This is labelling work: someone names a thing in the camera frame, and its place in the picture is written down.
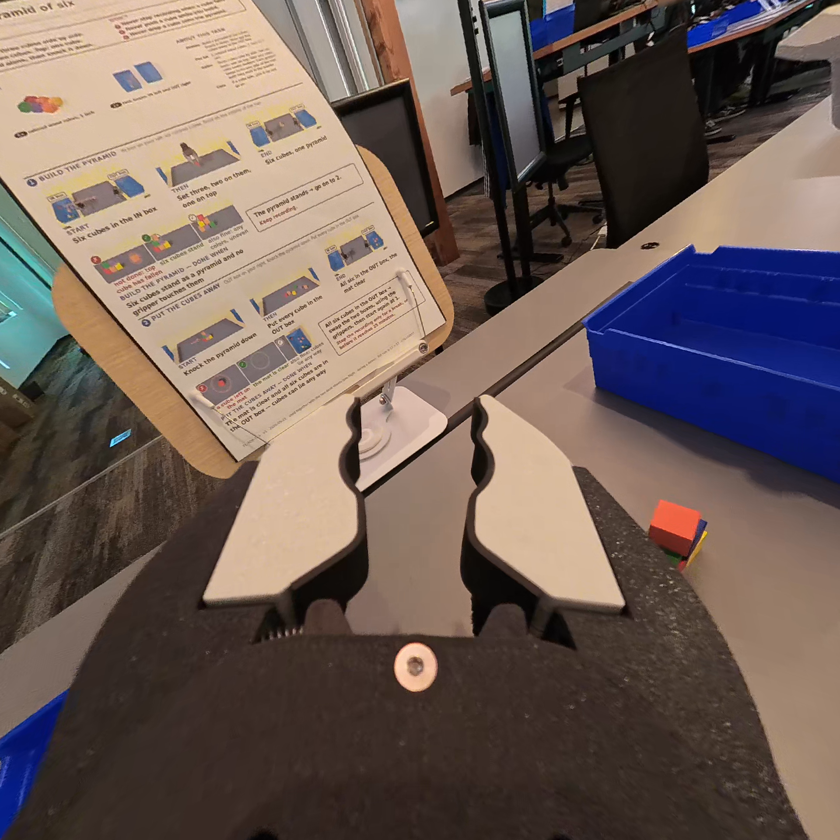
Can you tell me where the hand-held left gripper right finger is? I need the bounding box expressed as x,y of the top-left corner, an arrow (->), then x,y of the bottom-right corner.
462,394 -> 626,634

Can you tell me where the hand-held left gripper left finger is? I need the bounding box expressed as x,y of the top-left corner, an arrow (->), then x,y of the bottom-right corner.
202,395 -> 367,624

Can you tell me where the orange wooden cube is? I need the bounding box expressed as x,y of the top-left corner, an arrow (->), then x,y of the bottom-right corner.
648,500 -> 702,557

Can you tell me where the wooden display board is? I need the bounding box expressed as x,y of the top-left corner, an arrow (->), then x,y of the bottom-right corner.
51,141 -> 455,480

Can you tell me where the printed instruction sheet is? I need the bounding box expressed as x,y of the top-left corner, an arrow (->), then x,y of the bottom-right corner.
0,0 -> 448,463

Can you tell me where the black office chair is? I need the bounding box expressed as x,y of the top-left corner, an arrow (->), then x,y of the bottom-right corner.
576,26 -> 711,249
525,128 -> 608,247

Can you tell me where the black framed display panel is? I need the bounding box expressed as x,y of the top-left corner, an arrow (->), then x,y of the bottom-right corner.
330,79 -> 442,238

